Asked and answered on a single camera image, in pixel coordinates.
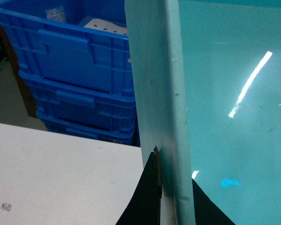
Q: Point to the blue crate stacked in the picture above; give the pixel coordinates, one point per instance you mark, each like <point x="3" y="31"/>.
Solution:
<point x="59" y="40"/>
<point x="82" y="108"/>

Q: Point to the blue crate lower stacked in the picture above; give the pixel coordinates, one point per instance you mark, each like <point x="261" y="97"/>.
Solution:
<point x="82" y="108"/>

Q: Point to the teal plastic bin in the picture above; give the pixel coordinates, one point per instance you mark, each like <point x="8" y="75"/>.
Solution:
<point x="207" y="81"/>

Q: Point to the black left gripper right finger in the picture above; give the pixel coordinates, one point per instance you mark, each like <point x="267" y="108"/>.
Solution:
<point x="206" y="212"/>

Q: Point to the blue crate upper stacked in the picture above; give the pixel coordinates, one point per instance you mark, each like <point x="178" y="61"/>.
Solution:
<point x="59" y="40"/>

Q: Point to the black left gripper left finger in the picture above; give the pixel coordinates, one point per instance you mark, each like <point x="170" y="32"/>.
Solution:
<point x="144" y="207"/>

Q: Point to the blue crate stack left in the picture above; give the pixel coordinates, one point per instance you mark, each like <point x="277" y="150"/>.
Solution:
<point x="55" y="125"/>

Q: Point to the white perforated part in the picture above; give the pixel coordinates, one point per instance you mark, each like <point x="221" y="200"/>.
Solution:
<point x="103" y="25"/>

